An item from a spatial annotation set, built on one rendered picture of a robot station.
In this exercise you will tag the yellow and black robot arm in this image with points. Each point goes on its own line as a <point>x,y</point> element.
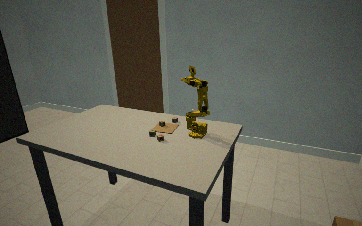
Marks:
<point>198,128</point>

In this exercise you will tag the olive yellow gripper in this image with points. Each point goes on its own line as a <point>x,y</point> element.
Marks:
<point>193,72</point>

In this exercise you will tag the tan flat mat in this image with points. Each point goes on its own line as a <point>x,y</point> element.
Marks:
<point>168,128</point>

